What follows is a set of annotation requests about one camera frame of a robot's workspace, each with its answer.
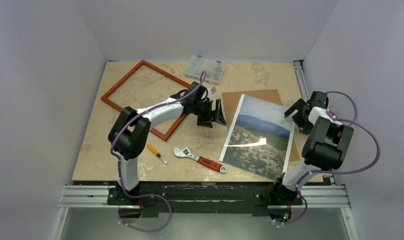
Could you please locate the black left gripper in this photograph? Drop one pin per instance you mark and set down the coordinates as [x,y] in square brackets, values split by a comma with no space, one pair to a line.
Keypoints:
[207,120]

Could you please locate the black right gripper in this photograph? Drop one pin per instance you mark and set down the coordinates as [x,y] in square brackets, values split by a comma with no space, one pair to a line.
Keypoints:
[300,112]

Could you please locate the brown fibreboard backing board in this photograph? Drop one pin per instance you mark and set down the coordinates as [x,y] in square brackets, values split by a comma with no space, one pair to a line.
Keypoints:
[231,100]

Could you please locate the landscape photo with flowers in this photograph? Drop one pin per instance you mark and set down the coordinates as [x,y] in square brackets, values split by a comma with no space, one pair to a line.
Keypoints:
[260,138]

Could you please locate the yellow handled screwdriver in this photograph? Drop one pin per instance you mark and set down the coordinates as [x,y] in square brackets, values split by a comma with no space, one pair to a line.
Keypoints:
[155,152]

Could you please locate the red wooden photo frame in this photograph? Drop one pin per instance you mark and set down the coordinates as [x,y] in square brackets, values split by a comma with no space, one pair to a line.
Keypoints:
[144,85]

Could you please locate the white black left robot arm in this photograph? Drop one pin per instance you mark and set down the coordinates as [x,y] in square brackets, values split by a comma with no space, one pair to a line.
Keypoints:
[129,134]

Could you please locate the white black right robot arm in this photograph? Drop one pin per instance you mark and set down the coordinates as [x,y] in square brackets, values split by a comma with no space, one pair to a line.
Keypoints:
[324,150]

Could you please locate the clear plastic organizer box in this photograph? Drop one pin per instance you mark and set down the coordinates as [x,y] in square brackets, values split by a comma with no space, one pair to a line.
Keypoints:
[213,68]

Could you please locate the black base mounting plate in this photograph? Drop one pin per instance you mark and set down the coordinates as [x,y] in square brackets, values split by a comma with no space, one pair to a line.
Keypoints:
[260,199]

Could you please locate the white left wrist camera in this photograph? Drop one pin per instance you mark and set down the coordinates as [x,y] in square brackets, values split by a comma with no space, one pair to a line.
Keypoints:
[210,92]

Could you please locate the aluminium right side rail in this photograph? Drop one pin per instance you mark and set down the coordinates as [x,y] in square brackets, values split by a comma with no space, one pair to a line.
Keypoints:
[298,69]

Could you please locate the aluminium rail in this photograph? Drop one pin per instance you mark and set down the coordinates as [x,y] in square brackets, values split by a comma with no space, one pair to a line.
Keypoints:
[96,196]
[298,69]

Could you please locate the red handled adjustable wrench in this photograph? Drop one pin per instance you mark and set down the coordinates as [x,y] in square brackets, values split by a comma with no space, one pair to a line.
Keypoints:
[213,165]

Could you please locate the aluminium front rail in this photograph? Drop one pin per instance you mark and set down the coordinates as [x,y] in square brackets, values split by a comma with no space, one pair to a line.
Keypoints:
[96,196]

